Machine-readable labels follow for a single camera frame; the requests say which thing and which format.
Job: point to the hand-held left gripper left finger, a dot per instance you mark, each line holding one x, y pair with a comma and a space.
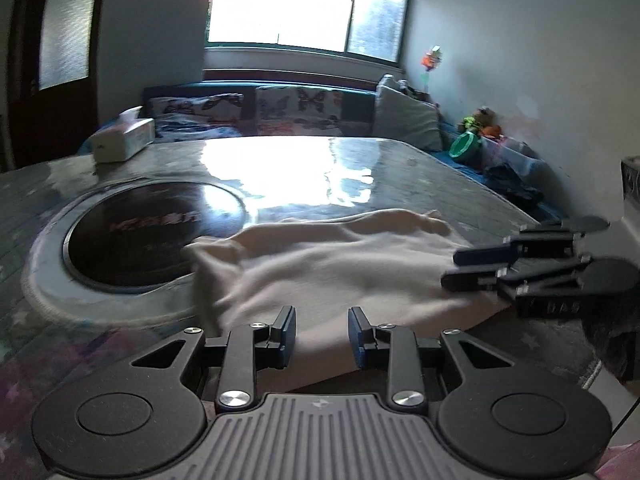
287, 335

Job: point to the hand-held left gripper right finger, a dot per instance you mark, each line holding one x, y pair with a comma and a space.
357, 337

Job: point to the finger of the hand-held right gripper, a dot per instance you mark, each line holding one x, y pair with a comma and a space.
480, 256
465, 281

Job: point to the cream garment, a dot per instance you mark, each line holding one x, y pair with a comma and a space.
325, 270

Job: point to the dark blue clothing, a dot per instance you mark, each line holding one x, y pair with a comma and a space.
515, 185

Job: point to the clear plastic container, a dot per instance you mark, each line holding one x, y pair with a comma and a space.
510, 152

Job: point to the green bowl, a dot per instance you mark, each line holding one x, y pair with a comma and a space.
465, 146

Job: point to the orange plush toy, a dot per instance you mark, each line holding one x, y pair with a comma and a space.
492, 131

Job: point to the teddy bear toy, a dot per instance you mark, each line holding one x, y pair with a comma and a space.
480, 117

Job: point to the grey pillow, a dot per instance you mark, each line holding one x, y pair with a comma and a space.
405, 117

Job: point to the black white plush toy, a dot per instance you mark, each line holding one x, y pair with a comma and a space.
410, 90

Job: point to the round black cooktop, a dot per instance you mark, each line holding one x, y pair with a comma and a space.
130, 240

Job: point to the blue sofa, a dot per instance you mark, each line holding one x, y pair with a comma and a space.
357, 105

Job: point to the colourful pinwheel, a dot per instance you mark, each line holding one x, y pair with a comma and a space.
432, 60

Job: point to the butterfly print pillow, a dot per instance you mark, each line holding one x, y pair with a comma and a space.
300, 105
195, 107

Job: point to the white tissue box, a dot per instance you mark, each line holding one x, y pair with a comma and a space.
122, 142

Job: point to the window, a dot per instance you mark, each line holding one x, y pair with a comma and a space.
280, 5

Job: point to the dark wooden door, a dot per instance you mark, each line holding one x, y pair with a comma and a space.
25, 125

